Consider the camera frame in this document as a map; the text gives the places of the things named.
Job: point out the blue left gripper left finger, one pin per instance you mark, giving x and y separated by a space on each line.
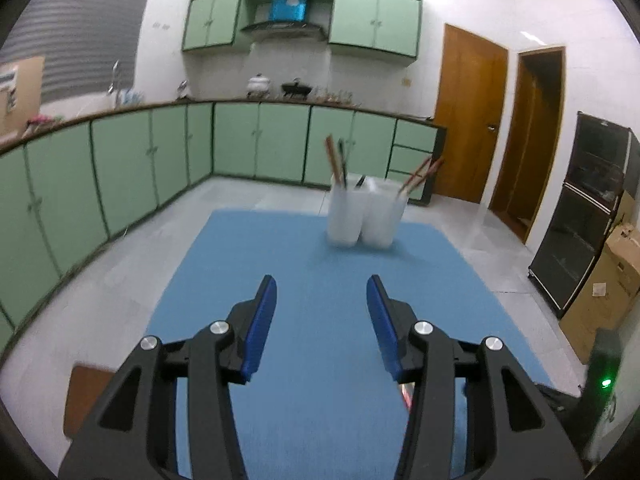
260 315

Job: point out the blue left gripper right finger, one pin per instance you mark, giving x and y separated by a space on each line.
382 314

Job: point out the red handled wooden chopstick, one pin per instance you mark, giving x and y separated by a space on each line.
416 173
426 173
329 152

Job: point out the plain wooden chopstick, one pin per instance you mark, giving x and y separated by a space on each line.
335 155

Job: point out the black chopstick silver band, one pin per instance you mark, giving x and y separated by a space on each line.
342 159

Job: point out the green lower kitchen cabinets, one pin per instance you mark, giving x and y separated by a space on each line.
67 191

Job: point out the white double utensil holder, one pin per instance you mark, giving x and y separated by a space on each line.
369 213

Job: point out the blue table cloth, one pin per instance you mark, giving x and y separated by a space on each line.
321 405

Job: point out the wooden chair seat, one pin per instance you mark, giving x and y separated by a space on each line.
86 384

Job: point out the cardboard box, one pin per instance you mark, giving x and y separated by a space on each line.
608 294

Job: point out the black device green light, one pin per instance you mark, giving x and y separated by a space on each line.
602 370

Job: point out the black wok with lid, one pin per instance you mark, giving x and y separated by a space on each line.
296 90

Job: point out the white cooking pot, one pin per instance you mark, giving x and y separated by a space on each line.
258 87

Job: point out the wooden closed door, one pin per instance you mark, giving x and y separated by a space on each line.
472 87

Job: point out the black glass disinfection cabinet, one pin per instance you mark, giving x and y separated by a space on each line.
597 193

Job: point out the black range hood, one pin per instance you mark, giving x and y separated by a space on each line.
284 30

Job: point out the chrome sink faucet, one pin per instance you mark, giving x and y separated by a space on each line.
115 87

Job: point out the pink cloth on counter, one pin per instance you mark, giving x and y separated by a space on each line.
44 121

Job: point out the blue box on hood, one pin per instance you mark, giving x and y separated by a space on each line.
288 10

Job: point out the cardboard panel water purifier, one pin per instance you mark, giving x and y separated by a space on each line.
21 83

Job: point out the grey window blind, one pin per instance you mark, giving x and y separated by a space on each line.
81 42

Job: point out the open wooden door frame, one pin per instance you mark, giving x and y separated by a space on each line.
533 137

